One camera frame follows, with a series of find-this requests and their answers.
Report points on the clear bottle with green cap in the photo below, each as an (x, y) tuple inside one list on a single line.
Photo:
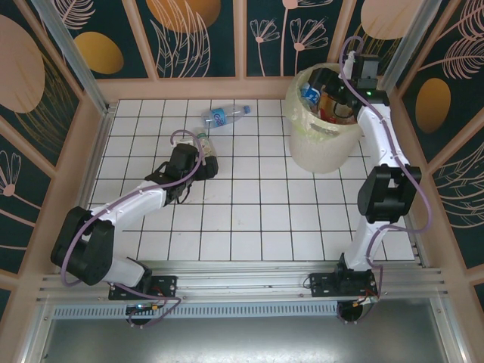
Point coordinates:
[(210, 149)]

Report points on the large blue label water bottle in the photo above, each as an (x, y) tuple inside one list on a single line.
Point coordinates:
[(223, 117)]

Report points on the small blue label water bottle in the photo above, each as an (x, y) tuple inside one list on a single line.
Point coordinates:
[(312, 92)]

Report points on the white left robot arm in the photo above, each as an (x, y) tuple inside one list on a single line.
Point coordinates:
[(128, 200)]

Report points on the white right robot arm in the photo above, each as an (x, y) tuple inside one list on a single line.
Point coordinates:
[(378, 136)]

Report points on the white ribbed plastic bin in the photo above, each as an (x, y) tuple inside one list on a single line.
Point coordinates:
[(321, 151)]

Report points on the grey metal sheet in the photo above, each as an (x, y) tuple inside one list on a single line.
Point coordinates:
[(246, 340)]

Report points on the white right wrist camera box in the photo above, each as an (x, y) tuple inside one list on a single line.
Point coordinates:
[(349, 64)]

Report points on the aluminium corner post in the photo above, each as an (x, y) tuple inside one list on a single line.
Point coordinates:
[(75, 56), (410, 38)]

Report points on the aluminium side rail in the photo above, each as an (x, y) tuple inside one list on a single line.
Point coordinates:
[(105, 125)]

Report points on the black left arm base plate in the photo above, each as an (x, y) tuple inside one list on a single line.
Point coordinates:
[(166, 285)]

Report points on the aluminium mounting rail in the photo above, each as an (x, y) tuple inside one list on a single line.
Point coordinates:
[(246, 281)]

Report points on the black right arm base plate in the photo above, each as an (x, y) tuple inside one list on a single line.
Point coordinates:
[(321, 283)]

